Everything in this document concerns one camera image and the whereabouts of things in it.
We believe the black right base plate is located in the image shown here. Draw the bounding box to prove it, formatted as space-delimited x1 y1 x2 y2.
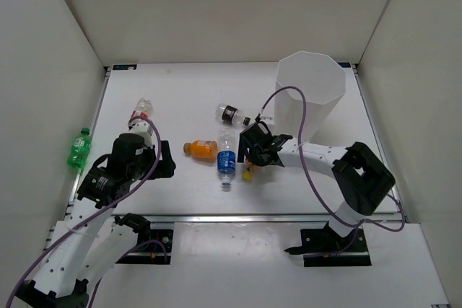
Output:
284 228 372 268

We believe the clear bottle black label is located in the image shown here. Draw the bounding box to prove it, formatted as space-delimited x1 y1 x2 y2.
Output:
215 103 250 126

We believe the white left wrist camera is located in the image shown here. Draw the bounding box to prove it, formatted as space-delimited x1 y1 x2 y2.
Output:
128 120 154 148

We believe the clear bottle blue label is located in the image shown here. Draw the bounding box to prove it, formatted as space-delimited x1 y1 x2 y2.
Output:
217 128 237 190

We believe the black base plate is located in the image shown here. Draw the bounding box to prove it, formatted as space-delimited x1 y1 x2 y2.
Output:
117 223 174 265
284 228 372 268

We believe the white plastic bin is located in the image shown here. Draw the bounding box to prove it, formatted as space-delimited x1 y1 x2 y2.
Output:
274 51 346 141

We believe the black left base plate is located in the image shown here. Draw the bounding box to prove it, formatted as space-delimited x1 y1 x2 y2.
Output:
117 223 174 265

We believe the orange juice bottle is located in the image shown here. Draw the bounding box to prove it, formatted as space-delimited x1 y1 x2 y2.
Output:
183 140 218 162

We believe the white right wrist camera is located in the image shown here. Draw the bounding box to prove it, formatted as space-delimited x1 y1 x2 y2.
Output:
259 115 275 131

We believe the clear bottle red label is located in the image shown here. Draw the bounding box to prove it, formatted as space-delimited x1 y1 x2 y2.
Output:
128 98 153 128

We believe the small bottle yellow cap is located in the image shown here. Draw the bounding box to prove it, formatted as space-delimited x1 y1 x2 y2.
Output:
241 163 258 182

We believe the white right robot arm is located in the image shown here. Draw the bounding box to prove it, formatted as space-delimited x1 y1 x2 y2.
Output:
237 121 396 250

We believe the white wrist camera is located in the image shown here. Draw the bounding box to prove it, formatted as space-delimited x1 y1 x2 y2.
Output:
128 120 154 148
259 115 275 131

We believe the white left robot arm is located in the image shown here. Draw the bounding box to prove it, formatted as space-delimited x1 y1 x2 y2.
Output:
10 133 176 307

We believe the green plastic bottle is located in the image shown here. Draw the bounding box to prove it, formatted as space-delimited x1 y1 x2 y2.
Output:
67 128 92 172

